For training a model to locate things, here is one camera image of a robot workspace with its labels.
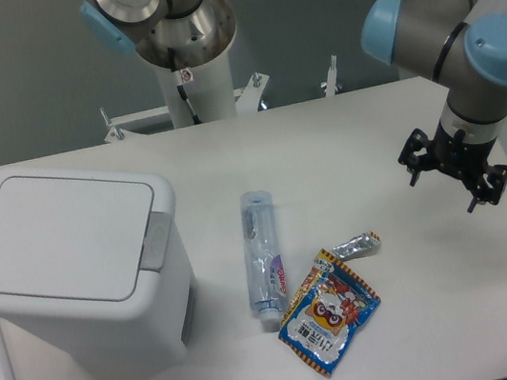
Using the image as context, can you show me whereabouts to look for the white push-lid trash can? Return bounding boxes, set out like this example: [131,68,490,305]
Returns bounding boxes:
[0,166,196,377]

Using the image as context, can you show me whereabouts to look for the crumpled silver foil wrapper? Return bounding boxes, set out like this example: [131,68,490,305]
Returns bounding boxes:
[332,230,381,261]

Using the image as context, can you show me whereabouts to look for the blue snack bag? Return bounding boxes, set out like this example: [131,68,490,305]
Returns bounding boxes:
[277,250,381,377]

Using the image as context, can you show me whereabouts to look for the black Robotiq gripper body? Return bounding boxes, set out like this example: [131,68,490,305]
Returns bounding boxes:
[430,123,495,182]

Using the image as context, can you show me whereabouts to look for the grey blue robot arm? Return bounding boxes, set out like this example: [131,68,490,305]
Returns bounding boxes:
[79,0,507,205]

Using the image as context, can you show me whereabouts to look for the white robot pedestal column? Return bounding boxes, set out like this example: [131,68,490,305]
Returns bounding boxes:
[127,0,253,133]

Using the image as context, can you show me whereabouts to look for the white pedestal base frame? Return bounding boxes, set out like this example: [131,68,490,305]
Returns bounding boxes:
[95,53,347,145]

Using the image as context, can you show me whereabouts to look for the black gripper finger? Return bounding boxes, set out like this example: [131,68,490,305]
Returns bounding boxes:
[462,164,507,213]
[397,129,435,187]

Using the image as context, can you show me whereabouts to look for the clear plastic water bottle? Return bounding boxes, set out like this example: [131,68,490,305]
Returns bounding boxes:
[240,190,289,332]

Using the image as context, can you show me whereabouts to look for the black cable on pedestal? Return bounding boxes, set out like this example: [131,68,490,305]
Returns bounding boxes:
[165,43,203,129]

